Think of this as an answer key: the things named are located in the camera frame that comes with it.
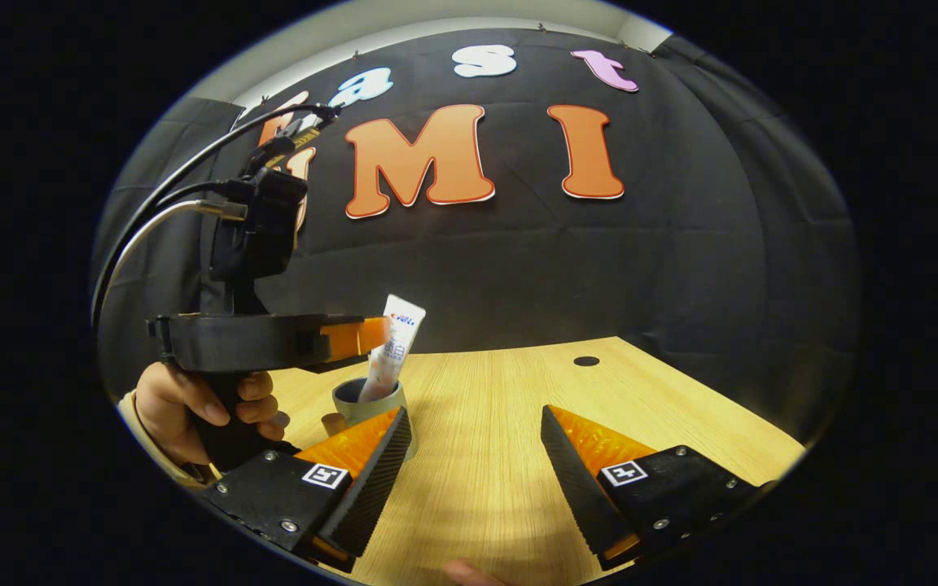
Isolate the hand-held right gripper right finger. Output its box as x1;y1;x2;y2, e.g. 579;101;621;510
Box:
541;405;775;571

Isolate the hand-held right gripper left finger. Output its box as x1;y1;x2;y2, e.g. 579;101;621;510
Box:
202;407;413;573

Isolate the white toothpaste tube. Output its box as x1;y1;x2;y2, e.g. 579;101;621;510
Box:
359;295;427;404

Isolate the light blue cup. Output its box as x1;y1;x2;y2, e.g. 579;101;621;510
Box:
321;377;418;461

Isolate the wooden desktop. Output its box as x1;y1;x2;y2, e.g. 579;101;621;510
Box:
265;335;808;586

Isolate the black backdrop cloth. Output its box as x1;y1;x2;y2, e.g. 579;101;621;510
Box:
90;28;861;448

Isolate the silver braided cable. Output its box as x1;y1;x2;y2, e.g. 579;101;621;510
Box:
94;199;248;326

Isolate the black cable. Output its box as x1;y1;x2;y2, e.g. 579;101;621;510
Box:
90;103;341;326
143;181;254;214

